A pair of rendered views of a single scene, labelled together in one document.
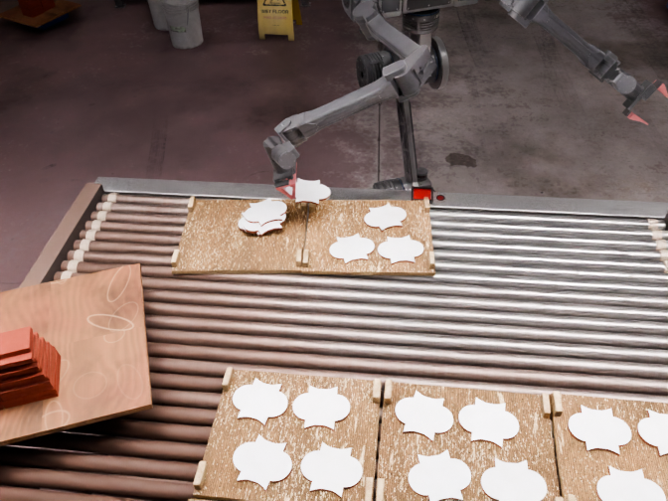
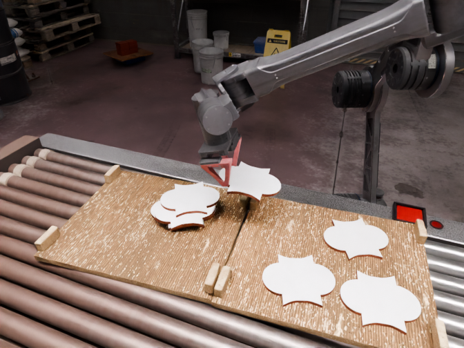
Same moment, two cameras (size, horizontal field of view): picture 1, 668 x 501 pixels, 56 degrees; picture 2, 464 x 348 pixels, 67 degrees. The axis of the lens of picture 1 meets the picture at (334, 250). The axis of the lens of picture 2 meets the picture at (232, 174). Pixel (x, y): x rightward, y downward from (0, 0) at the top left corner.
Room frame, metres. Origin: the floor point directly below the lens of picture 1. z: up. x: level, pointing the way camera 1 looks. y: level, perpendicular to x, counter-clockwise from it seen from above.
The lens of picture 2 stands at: (0.97, -0.03, 1.52)
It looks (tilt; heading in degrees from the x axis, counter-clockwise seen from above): 35 degrees down; 13
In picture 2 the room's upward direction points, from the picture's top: straight up
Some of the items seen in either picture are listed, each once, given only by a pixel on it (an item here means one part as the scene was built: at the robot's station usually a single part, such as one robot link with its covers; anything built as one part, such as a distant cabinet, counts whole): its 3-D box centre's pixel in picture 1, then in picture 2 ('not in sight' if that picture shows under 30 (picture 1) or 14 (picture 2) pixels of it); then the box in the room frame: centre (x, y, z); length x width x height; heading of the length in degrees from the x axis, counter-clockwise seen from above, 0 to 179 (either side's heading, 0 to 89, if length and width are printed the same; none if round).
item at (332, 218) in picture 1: (369, 235); (327, 261); (1.53, -0.12, 0.93); 0.41 x 0.35 x 0.02; 86
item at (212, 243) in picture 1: (244, 234); (155, 223); (1.56, 0.30, 0.93); 0.41 x 0.35 x 0.02; 87
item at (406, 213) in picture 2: (421, 195); (409, 216); (1.73, -0.32, 0.92); 0.06 x 0.06 x 0.01; 82
